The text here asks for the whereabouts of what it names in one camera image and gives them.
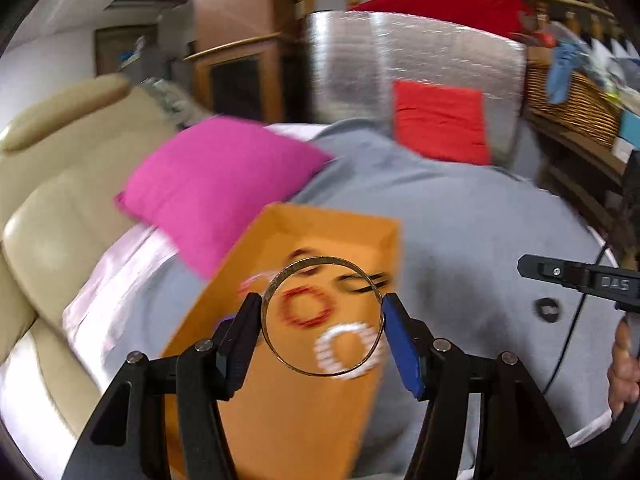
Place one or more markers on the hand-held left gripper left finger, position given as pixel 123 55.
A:
pixel 245 330

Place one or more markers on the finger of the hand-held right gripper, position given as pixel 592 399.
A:
pixel 545 267

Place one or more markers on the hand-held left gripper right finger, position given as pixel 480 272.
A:
pixel 402 350

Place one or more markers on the orange cardboard box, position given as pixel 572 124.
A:
pixel 300 420

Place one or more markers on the thin metal bangle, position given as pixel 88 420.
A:
pixel 325 259

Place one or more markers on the person's right hand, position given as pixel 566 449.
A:
pixel 622 375

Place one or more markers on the wooden shelf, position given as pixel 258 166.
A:
pixel 565 180

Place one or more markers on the pale pink sheet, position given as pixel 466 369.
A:
pixel 115 290

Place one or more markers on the pink pillow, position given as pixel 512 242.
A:
pixel 215 180

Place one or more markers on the blue box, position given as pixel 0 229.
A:
pixel 627 132

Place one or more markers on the wicker basket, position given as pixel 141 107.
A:
pixel 570 100

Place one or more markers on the red pillow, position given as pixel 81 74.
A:
pixel 440 120

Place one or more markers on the blue cloth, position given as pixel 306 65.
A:
pixel 562 70

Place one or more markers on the beige sofa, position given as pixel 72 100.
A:
pixel 50 200

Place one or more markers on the black and white striped cloth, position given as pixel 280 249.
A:
pixel 165 95

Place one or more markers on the wooden glass-door cabinet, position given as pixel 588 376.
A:
pixel 270 75

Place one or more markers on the silver insulated bag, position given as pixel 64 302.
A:
pixel 350 70

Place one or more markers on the red blanket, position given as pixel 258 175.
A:
pixel 450 5

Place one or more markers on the brown wooden door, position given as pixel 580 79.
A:
pixel 115 50

